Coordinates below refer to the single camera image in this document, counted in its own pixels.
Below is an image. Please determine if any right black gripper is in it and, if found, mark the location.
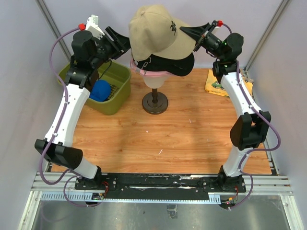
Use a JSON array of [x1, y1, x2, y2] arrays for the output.
[[179, 23, 224, 60]]

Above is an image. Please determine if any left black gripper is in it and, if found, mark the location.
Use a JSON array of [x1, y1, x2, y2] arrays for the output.
[[91, 26, 136, 68]]

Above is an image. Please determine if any pink baseball cap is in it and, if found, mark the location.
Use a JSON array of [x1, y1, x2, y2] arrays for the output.
[[130, 58, 173, 77]]

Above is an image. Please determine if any beige and black cap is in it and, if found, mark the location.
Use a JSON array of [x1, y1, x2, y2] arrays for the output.
[[128, 4, 196, 61]]

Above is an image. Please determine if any blue item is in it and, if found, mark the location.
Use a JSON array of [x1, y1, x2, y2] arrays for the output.
[[89, 80, 111, 102]]

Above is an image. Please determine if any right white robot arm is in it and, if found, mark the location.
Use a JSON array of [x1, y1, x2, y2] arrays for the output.
[[180, 21, 271, 192]]

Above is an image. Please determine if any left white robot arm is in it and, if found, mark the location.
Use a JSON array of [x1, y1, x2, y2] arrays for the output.
[[35, 24, 130, 190]]

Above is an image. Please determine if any green plastic bin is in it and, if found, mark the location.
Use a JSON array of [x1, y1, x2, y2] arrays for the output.
[[56, 58, 131, 122]]

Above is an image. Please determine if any white mannequin head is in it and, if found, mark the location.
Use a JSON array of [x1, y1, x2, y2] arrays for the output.
[[143, 75, 169, 89]]

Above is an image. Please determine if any yellow cartoon car cloth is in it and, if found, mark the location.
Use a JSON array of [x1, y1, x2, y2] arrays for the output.
[[204, 69, 254, 97]]

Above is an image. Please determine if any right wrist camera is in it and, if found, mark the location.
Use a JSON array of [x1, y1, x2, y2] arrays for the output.
[[215, 20, 224, 27]]

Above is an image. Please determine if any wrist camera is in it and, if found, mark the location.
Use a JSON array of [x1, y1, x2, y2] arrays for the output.
[[215, 20, 224, 27], [78, 14, 105, 39]]

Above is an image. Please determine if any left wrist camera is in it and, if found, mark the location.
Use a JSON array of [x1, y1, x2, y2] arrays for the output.
[[78, 14, 105, 39]]

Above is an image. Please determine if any left aluminium frame post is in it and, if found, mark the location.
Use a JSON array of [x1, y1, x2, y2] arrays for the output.
[[35, 0, 71, 61]]

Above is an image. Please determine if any aluminium frame post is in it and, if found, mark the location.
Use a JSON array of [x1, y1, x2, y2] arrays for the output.
[[35, 0, 71, 61], [243, 0, 291, 72]]

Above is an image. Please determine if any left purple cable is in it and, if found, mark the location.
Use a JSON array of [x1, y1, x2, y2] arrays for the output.
[[38, 26, 104, 208]]

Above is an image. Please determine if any right aluminium frame post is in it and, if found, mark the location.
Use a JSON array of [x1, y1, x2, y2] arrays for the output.
[[243, 0, 291, 72]]

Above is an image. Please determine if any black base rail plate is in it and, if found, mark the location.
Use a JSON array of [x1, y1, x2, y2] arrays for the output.
[[75, 173, 246, 198]]

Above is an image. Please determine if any grey slotted cable duct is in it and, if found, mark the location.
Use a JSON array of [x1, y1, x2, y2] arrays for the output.
[[40, 192, 222, 205]]

